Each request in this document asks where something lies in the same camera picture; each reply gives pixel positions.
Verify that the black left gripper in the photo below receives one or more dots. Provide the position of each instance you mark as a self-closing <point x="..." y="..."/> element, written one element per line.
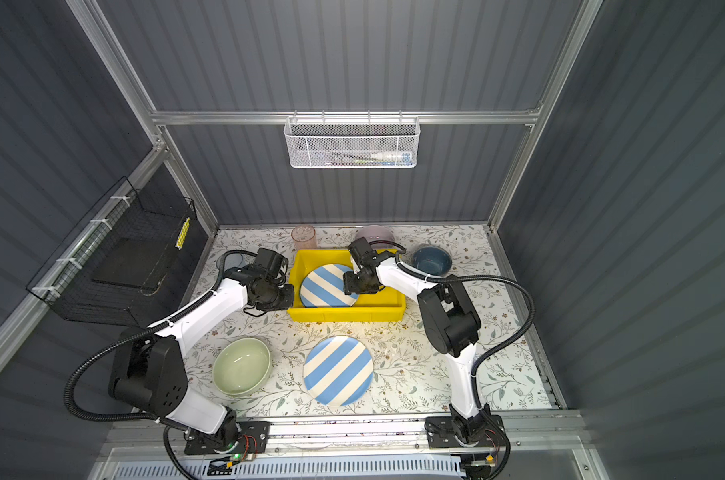
<point x="287" y="300"/>

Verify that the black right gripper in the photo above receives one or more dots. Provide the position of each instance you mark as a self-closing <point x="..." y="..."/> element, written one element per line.
<point x="349" y="285"/>

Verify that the blue white striped plate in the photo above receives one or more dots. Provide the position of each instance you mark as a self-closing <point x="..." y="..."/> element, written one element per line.
<point x="324" y="288"/>

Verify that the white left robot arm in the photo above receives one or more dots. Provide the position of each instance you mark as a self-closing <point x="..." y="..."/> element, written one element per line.
<point x="150" y="375"/>

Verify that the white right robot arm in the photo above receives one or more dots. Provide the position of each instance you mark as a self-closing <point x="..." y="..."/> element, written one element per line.
<point x="449" y="319"/>

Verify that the yellow plastic bin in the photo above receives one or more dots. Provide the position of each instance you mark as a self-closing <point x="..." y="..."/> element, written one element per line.
<point x="386" y="306"/>

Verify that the pink ceramic bowl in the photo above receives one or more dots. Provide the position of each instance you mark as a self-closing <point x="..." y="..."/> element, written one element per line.
<point x="375" y="234"/>

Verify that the pink plastic cup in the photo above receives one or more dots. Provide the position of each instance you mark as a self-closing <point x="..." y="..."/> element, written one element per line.
<point x="304" y="237"/>

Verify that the blue plastic cup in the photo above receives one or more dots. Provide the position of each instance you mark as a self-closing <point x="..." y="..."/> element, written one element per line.
<point x="231" y="259"/>

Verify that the blue glazed ceramic bowl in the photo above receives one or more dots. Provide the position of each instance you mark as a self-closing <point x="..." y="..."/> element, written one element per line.
<point x="432" y="260"/>

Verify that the light green bowl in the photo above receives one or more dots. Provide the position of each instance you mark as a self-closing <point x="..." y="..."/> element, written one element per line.
<point x="242" y="366"/>

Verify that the pen in white basket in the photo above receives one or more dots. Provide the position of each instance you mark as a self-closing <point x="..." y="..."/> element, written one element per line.
<point x="386" y="158"/>

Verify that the white wire mesh basket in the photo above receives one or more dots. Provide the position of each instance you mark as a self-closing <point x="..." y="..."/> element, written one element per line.
<point x="309" y="139"/>

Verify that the black wire wall basket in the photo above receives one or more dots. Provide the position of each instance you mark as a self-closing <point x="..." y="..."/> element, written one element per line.
<point x="129" y="267"/>

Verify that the white vented cable duct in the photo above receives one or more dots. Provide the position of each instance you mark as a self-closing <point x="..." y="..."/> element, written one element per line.
<point x="347" y="467"/>

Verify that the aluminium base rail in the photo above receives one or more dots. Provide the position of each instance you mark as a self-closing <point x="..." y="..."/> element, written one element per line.
<point x="528" y="430"/>

